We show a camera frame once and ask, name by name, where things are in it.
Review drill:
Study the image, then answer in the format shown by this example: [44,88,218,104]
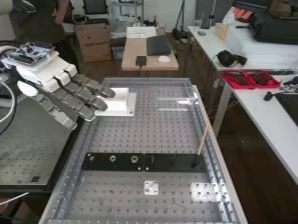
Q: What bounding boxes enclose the grey five-finger robot hand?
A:
[1,41,117,131]

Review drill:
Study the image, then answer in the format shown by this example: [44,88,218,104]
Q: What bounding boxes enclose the cardboard box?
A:
[73,23,113,64]

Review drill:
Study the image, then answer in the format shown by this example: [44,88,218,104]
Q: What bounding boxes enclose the person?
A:
[9,0,73,45]

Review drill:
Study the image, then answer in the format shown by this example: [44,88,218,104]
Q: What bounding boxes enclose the small white box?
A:
[94,87,137,117]

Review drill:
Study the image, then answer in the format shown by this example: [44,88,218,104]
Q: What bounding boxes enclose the black phone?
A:
[134,55,147,67]

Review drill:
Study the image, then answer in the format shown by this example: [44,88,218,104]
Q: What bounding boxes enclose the wooden desk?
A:
[119,35,179,72]

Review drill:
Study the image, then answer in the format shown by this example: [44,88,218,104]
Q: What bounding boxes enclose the dark laptop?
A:
[145,34,173,57]

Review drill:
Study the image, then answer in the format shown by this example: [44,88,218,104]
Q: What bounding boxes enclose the white computer mouse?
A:
[157,55,173,64]

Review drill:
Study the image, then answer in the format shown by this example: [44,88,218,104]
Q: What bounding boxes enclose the clear box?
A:
[38,77,250,224]

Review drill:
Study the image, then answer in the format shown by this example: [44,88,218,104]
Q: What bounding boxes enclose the black plate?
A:
[81,152,209,173]

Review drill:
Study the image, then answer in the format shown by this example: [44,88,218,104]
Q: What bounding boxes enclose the thin stick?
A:
[195,114,214,156]

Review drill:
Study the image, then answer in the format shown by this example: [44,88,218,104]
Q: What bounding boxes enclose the black headphones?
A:
[215,49,248,67]

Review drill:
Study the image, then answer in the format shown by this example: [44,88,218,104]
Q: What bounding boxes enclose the small square metal plate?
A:
[142,180,159,195]

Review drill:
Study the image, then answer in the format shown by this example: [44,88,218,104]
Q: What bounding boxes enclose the red tray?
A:
[246,69,282,89]
[219,69,256,90]

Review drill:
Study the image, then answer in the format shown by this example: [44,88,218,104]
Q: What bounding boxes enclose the white desk with headphones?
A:
[187,24,298,128]

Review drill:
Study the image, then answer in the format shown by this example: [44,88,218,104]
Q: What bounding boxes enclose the white desk with trays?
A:
[213,74,298,185]

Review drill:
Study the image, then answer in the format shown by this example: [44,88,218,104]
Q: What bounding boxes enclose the black case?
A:
[247,9,298,46]

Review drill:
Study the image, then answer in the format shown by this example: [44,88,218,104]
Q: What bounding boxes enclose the white cable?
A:
[0,191,30,206]

